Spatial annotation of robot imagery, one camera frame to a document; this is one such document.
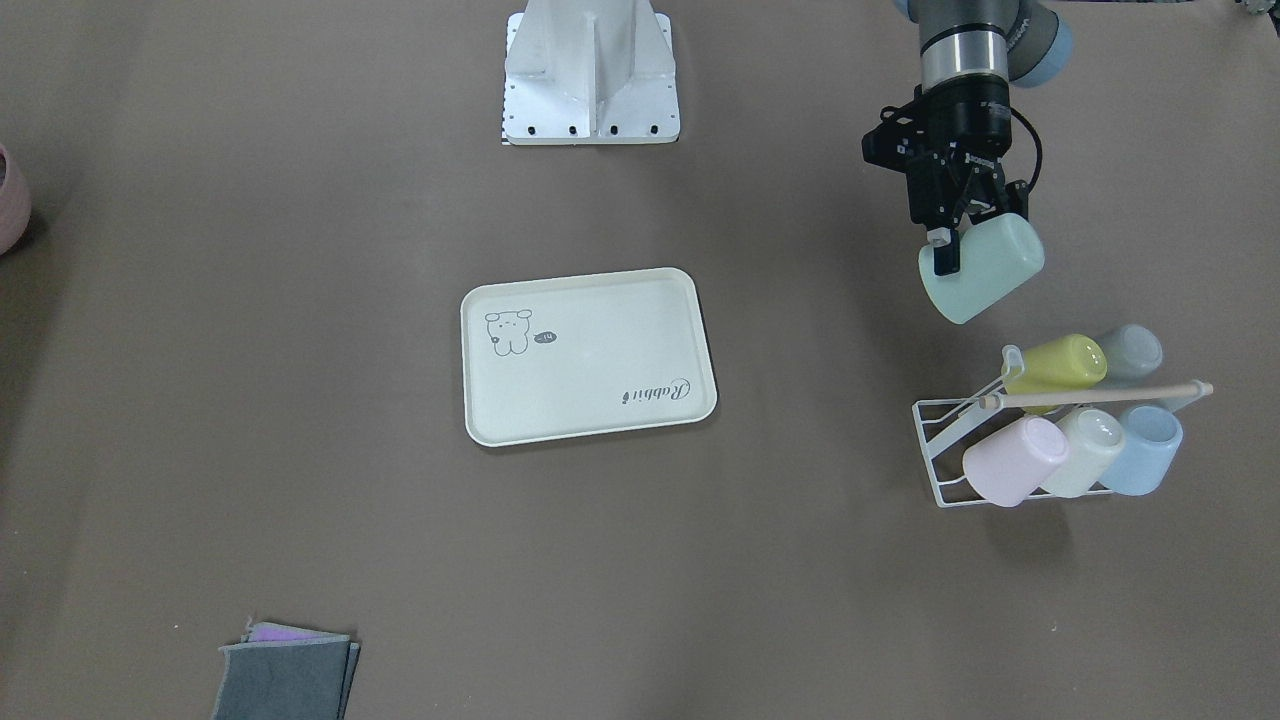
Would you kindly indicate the pink ice bowl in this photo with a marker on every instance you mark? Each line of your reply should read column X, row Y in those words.
column 16, row 202

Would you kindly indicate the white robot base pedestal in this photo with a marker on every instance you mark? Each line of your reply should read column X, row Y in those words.
column 589, row 73

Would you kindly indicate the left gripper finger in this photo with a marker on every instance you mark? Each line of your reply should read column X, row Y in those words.
column 941, row 230
column 991, row 195

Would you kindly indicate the grey cup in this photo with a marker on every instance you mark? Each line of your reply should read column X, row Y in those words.
column 1133, row 354

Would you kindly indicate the light blue cup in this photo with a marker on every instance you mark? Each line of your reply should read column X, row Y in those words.
column 1153, row 436

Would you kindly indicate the cream rabbit tray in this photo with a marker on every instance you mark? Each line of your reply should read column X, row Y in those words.
column 579, row 356

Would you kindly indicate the yellow cup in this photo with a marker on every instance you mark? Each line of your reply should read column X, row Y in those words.
column 1069, row 363

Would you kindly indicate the white cup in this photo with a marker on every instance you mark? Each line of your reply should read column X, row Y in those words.
column 1095, row 440

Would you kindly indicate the mint green cup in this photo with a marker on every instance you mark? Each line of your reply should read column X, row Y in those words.
column 996, row 257

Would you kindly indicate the pink cup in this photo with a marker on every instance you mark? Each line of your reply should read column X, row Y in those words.
column 1010, row 465

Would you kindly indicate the white wire cup rack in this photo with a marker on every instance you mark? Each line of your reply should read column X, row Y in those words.
column 946, row 427

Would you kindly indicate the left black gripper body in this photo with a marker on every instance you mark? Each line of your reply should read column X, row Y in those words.
column 973, row 113

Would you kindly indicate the grey folded cloth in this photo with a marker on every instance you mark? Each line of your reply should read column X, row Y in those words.
column 309, row 679

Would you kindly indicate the purple cloth under grey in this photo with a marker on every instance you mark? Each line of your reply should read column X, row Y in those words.
column 266, row 632

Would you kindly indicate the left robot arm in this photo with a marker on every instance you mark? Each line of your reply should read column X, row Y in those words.
column 1023, row 42

